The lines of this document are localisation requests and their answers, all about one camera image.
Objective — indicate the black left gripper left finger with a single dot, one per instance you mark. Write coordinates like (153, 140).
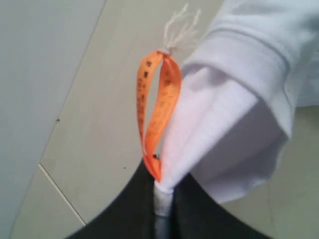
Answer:
(129, 216)

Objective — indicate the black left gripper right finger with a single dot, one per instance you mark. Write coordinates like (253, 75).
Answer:
(196, 216)

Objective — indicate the white t-shirt red lettering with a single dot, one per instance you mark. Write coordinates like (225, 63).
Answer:
(237, 102)

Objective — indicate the orange neck label tag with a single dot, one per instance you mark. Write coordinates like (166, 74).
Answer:
(170, 79)

